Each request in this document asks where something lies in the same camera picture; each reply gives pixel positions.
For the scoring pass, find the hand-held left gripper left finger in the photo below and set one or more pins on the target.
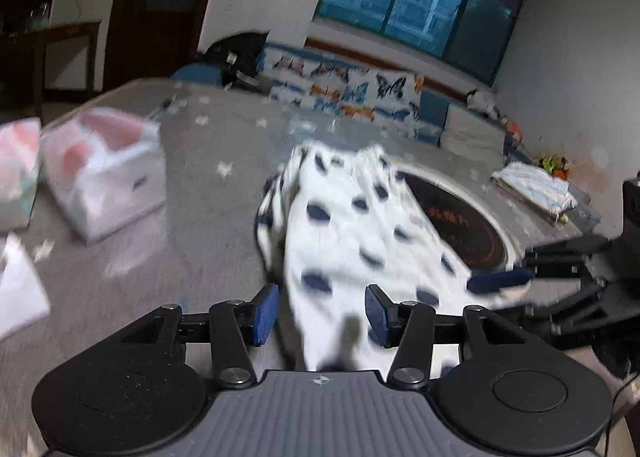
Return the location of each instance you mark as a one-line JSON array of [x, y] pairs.
[[264, 312]]

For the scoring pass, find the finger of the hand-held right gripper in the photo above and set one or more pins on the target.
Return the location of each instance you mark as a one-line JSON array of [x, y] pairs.
[[500, 281], [570, 248]]

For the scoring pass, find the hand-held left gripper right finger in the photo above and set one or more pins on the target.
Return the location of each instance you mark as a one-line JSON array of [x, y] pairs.
[[377, 314]]

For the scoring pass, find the white spotted garment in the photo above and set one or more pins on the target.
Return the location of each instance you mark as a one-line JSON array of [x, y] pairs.
[[350, 237]]

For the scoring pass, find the round black induction cooker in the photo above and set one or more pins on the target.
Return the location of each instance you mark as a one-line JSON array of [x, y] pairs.
[[460, 227]]

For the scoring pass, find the striped folded cloth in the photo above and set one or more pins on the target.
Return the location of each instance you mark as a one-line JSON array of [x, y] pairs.
[[535, 189]]

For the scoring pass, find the green toy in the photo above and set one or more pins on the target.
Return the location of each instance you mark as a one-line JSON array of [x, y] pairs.
[[552, 164]]

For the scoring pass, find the grey star tablecloth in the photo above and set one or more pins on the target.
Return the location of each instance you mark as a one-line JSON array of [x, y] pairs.
[[200, 247]]

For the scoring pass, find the orange toy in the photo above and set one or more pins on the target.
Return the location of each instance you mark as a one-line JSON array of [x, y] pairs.
[[514, 132]]

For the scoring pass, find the black white plush toy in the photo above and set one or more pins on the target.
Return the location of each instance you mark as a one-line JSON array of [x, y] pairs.
[[482, 102]]

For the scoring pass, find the blue sofa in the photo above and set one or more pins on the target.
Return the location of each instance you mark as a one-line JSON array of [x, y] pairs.
[[432, 112]]

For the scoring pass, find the white pink tissue pack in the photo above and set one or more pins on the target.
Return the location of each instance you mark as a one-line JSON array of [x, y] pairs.
[[110, 187]]

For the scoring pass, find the butterfly print pillow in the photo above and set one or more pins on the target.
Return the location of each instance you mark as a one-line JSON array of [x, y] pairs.
[[350, 87]]

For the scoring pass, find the black pen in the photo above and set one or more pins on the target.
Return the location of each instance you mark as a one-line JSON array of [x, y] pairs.
[[164, 105]]

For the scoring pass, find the white plastic bag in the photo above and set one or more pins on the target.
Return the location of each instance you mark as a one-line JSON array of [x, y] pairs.
[[20, 292]]

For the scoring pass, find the black jacket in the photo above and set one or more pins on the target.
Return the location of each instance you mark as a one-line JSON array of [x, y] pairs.
[[235, 54]]

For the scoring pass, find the pink green tissue pack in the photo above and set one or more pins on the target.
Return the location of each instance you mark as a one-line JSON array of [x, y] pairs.
[[17, 172]]

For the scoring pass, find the brown wooden door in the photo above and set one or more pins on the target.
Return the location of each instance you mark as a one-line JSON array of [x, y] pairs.
[[155, 12]]

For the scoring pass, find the wooden side table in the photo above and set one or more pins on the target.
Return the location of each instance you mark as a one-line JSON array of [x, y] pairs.
[[65, 29]]

